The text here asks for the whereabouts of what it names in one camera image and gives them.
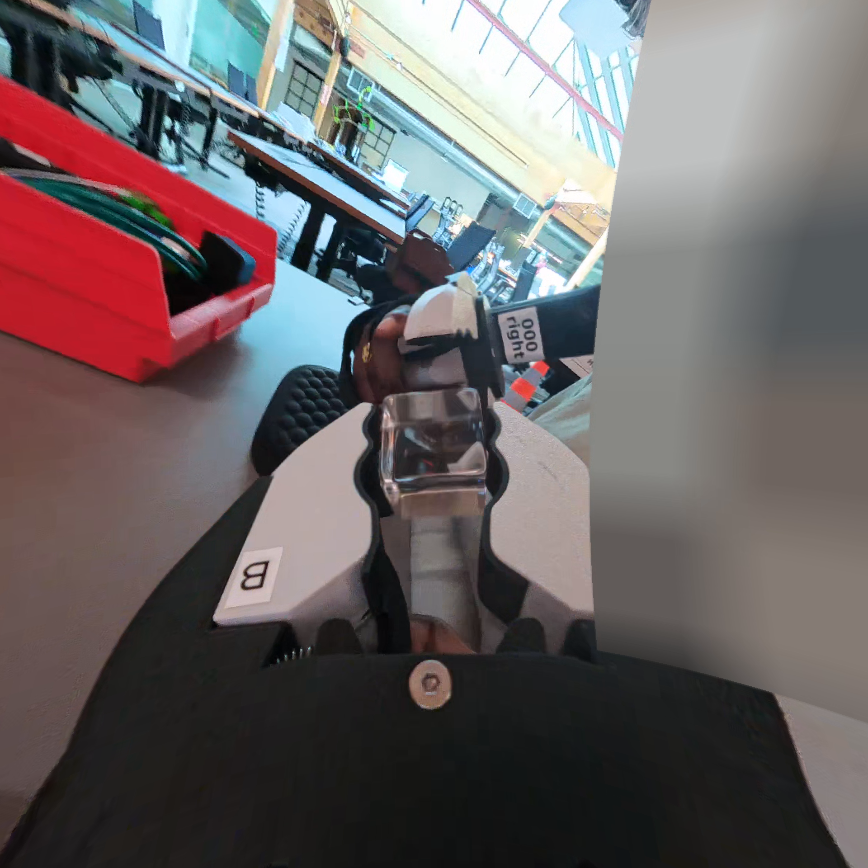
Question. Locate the black bumpy wrist rest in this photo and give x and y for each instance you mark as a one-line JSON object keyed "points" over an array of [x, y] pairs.
{"points": [[298, 413]]}

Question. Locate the orange white striped cone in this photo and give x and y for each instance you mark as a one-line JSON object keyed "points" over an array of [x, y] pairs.
{"points": [[525, 386]]}

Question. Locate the brown chair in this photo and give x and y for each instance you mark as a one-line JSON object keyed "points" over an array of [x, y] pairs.
{"points": [[420, 261]]}

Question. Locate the red bin with clutter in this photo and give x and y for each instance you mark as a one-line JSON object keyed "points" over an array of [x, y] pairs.
{"points": [[88, 298]]}

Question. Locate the person's right hand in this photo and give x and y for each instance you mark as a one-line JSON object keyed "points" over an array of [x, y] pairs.
{"points": [[383, 366]]}

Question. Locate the wooden desk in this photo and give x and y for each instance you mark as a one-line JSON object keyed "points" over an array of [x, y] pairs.
{"points": [[339, 196]]}

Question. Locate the clear plastic cube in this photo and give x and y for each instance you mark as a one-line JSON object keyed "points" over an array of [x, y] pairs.
{"points": [[434, 447]]}

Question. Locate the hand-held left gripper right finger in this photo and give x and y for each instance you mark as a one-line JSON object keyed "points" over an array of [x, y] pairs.
{"points": [[542, 515]]}

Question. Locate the row of wooden desks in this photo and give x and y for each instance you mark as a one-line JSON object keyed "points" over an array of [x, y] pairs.
{"points": [[169, 68]]}

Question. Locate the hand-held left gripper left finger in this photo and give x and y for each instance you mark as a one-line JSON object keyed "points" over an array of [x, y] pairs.
{"points": [[305, 515]]}

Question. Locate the black and blue item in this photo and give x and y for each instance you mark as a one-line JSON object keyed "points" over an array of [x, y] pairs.
{"points": [[227, 261]]}

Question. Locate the person's beige trousers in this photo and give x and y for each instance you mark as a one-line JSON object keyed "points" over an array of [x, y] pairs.
{"points": [[566, 420]]}

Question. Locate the hanging green plant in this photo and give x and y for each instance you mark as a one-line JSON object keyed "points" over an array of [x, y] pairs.
{"points": [[354, 115]]}

